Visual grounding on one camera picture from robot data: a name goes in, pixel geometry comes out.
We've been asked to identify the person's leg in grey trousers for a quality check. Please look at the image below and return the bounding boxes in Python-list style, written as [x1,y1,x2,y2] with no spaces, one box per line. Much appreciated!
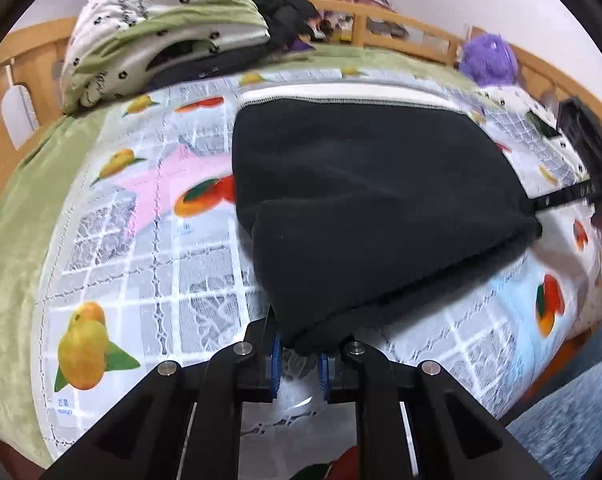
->
[503,300,602,480]

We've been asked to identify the black pants with white stripe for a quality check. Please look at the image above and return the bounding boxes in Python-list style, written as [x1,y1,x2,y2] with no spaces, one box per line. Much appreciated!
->
[231,82,544,356]

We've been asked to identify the wooden bed frame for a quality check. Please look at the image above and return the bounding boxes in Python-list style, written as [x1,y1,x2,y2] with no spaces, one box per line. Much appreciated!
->
[0,0,602,181]

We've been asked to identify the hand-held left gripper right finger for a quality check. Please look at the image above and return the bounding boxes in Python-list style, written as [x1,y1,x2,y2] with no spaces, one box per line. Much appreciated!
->
[317,339,552,480]

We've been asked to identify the fruit-printed plastic sheet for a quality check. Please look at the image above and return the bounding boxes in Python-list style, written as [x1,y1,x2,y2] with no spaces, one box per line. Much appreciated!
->
[33,67,602,480]

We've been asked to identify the purple plush toy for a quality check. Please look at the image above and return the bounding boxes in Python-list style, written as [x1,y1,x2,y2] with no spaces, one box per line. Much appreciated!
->
[458,32,519,86]

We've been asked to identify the black jacket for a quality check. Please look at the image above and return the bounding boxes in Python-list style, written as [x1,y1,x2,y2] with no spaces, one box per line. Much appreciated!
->
[146,0,326,91]

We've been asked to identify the green blanket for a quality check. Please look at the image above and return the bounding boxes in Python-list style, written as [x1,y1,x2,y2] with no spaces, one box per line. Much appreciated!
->
[0,40,482,466]

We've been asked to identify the folded white and green quilt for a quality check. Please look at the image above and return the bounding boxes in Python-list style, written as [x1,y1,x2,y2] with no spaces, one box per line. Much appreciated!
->
[61,0,272,113]

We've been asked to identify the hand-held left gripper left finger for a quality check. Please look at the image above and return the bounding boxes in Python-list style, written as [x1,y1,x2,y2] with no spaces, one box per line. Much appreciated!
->
[41,317,284,480]

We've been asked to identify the pile of small household things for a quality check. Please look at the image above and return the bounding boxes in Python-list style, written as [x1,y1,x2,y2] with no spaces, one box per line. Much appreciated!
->
[316,10,412,41]

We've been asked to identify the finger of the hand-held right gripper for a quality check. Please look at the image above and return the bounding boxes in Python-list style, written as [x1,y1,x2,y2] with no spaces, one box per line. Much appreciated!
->
[532,183,596,214]

